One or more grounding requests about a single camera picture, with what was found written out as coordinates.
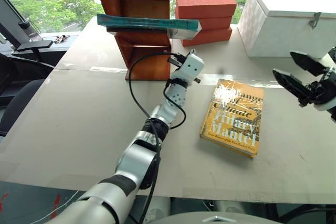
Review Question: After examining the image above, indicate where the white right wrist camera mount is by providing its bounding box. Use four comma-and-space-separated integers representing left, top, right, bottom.
313, 100, 336, 113

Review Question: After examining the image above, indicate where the teal book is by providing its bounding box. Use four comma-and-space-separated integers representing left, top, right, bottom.
96, 13, 203, 40

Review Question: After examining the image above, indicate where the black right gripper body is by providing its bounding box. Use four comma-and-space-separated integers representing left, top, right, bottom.
298, 66, 336, 109

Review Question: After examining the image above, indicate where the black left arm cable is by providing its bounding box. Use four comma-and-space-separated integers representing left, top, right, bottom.
128, 52, 187, 224

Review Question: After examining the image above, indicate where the large red brick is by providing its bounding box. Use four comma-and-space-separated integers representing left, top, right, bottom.
175, 0, 238, 20

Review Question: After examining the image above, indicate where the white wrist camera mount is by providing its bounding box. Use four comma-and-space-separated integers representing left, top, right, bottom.
180, 54, 205, 79
313, 100, 336, 113

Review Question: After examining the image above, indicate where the thin red brick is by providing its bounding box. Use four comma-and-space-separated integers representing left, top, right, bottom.
181, 16, 233, 31

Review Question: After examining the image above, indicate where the white wooden box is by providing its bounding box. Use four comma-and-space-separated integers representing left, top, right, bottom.
237, 0, 336, 59

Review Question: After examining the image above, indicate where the black window handle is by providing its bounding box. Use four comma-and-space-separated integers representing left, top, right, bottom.
17, 17, 40, 39

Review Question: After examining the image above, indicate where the grey rounded robot body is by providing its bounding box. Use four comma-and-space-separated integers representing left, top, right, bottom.
146, 210, 286, 224

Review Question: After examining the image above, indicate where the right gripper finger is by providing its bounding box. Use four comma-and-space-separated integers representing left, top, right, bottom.
289, 51, 328, 77
272, 68, 308, 104

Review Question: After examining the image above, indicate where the small debris on windowsill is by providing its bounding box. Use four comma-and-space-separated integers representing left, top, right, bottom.
53, 34, 71, 44

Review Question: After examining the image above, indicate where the wooden bookshelf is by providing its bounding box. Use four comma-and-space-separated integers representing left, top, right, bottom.
90, 0, 174, 81

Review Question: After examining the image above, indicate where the metal box latch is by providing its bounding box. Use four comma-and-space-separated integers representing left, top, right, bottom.
308, 12, 322, 29

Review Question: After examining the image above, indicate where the yellow paperback book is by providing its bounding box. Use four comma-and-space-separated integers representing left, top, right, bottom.
199, 78, 265, 159

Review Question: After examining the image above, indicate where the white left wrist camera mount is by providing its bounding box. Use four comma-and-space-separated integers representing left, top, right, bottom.
180, 54, 205, 79

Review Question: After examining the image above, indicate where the black office chair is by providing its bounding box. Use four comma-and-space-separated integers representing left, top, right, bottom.
0, 39, 54, 137

